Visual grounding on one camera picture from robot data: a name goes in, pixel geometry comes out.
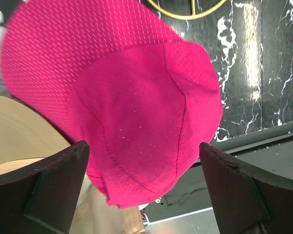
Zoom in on gold wire hat stand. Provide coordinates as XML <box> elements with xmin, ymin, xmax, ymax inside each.
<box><xmin>147</xmin><ymin>0</ymin><xmax>228</xmax><ymax>20</ymax></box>

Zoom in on magenta mesh cap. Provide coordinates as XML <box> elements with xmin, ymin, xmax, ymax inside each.
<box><xmin>1</xmin><ymin>0</ymin><xmax>222</xmax><ymax>209</ymax></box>

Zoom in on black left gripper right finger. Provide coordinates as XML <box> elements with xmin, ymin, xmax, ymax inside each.
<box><xmin>199</xmin><ymin>143</ymin><xmax>293</xmax><ymax>234</ymax></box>

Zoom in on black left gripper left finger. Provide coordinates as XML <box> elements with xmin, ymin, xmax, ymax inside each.
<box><xmin>0</xmin><ymin>141</ymin><xmax>90</xmax><ymax>234</ymax></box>

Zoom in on beige baseball cap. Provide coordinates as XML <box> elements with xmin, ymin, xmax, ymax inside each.
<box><xmin>0</xmin><ymin>95</ymin><xmax>145</xmax><ymax>234</ymax></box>

